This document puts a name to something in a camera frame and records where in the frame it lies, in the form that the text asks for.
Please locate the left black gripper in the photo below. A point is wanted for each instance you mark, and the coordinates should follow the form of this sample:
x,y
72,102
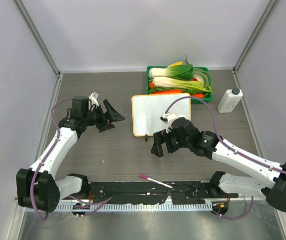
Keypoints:
x,y
112,115

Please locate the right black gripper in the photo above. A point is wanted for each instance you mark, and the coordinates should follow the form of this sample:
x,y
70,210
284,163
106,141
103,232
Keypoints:
x,y
160,137

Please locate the small orange-framed whiteboard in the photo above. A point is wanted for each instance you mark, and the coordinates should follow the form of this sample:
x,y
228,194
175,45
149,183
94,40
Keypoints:
x,y
147,110

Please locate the pink-capped whiteboard marker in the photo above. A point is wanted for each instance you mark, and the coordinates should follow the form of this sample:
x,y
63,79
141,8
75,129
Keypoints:
x,y
155,181

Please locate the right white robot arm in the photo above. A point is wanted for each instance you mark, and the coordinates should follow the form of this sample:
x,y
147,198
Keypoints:
x,y
265,179

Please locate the large orange carrot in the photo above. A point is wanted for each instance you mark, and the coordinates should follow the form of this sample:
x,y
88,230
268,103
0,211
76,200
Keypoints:
x,y
172,91

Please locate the small orange carrot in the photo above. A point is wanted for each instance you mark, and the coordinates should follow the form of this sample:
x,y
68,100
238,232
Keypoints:
x,y
198,95

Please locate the lower bok choy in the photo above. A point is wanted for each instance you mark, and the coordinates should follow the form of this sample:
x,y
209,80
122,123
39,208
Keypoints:
x,y
168,82

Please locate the bok choy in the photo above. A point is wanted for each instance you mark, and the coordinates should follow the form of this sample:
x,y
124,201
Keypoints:
x,y
184,72
168,82

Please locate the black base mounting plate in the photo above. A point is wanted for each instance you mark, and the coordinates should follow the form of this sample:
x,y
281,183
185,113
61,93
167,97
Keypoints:
x,y
149,193

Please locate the green plastic crate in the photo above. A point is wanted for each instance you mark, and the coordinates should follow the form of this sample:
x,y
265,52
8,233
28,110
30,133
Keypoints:
x,y
151,88

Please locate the upper bok choy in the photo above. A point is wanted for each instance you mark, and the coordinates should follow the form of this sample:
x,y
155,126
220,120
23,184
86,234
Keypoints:
x,y
184,72

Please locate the green long beans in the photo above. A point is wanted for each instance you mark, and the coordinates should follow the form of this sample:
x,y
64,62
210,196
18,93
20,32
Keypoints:
x,y
204,80

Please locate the yellow pepper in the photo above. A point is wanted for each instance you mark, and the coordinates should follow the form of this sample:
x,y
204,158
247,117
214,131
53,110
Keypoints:
x,y
175,64

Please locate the white bottle grey cap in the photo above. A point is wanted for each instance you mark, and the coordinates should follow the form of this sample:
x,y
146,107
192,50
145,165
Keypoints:
x,y
229,100

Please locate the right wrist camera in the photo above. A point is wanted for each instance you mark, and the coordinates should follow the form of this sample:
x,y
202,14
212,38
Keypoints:
x,y
168,119

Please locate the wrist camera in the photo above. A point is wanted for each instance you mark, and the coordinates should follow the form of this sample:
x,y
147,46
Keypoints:
x,y
93,99
168,119

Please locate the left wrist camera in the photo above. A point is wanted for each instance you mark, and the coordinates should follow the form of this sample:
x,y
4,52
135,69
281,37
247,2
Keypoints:
x,y
93,99

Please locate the white slotted cable duct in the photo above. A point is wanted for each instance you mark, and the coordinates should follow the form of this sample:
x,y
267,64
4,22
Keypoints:
x,y
70,206

